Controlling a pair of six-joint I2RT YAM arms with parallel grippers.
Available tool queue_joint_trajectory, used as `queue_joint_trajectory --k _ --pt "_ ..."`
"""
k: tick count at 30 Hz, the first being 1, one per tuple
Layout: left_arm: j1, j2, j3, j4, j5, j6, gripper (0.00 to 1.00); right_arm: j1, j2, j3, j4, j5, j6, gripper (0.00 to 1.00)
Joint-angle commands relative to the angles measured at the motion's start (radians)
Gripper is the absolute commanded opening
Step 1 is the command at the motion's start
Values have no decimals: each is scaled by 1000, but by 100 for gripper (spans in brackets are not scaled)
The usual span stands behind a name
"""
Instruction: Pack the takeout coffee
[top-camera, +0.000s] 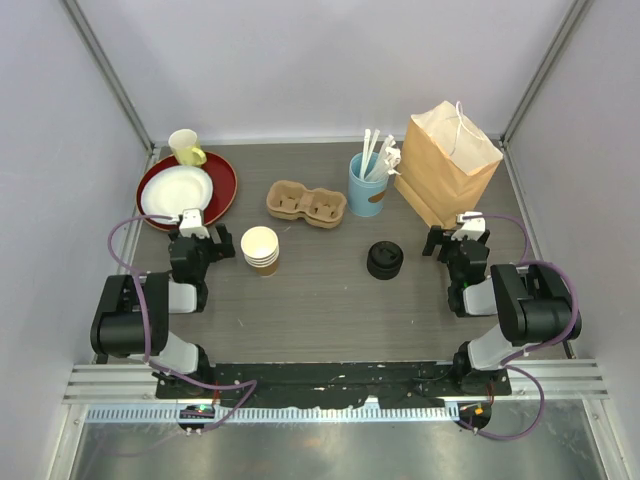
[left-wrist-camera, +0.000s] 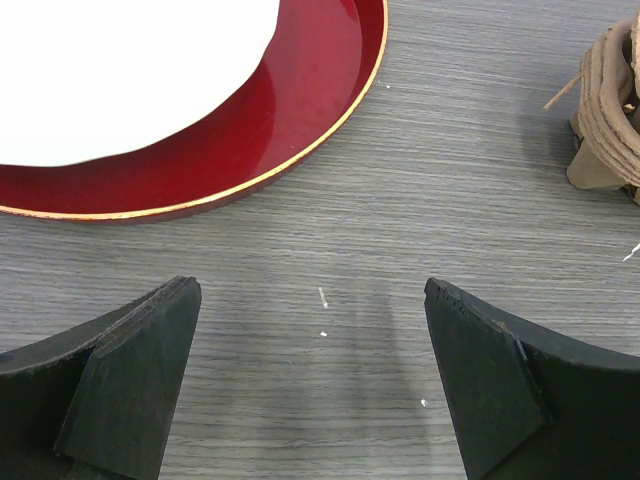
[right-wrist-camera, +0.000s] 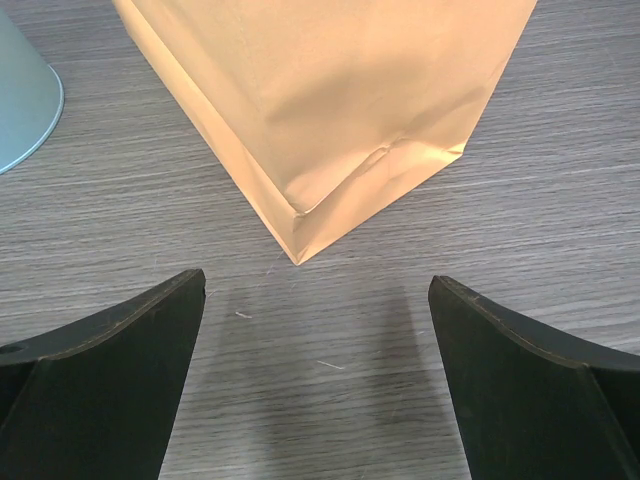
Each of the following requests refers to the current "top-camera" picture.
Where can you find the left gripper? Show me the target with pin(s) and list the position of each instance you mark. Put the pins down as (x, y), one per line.
(218, 251)

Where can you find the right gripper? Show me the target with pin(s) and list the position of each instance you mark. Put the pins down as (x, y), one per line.
(435, 237)

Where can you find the stack of paper cups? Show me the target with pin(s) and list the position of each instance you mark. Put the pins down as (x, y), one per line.
(260, 247)

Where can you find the stack of black lids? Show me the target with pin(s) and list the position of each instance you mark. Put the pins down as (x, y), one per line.
(384, 260)

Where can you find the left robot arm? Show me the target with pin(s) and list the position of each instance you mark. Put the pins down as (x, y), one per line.
(132, 317)

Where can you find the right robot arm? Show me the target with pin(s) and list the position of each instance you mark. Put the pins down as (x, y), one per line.
(533, 304)

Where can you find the red round tray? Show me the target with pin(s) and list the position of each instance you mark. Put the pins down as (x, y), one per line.
(224, 181)

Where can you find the white paper plate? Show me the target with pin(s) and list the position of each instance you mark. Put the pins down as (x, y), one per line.
(167, 193)

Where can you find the brown paper bag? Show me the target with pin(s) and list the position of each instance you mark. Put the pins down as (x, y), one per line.
(446, 164)

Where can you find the blue straw holder cup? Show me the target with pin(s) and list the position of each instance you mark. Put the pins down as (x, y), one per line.
(364, 198)

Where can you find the cardboard cup carrier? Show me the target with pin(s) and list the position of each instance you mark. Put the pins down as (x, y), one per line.
(319, 207)

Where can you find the yellow mug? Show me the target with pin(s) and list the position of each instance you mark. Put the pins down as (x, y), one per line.
(185, 146)

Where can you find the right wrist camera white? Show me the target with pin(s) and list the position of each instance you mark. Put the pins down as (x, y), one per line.
(470, 225)

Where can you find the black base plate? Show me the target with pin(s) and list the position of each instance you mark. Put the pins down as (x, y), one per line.
(337, 385)

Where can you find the aluminium front rail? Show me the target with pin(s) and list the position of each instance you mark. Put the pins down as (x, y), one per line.
(126, 393)

